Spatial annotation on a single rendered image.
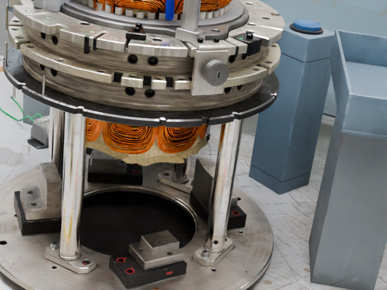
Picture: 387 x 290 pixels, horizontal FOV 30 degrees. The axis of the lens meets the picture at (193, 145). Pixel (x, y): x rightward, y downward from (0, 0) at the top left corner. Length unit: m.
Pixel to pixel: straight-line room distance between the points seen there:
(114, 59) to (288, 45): 0.39
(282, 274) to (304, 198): 0.22
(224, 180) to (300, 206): 0.28
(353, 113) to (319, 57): 0.33
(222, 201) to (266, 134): 0.27
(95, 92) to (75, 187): 0.12
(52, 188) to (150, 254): 0.15
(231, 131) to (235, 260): 0.18
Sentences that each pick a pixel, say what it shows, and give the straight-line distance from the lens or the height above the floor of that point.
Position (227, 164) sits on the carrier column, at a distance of 0.85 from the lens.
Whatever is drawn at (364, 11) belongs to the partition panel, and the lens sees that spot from 3.13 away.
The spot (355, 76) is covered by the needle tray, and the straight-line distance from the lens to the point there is 0.94.
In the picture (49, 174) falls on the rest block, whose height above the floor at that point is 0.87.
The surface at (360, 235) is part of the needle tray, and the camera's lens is 0.91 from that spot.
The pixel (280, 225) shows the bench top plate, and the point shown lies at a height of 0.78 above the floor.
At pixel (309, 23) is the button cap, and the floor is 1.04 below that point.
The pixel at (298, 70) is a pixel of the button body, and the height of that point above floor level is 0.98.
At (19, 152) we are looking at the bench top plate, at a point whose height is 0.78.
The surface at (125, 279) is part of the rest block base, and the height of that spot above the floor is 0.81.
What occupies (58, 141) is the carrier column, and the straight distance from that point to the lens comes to 1.00.
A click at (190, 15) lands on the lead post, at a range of 0.73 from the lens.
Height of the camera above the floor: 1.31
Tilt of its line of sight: 25 degrees down
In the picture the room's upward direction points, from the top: 7 degrees clockwise
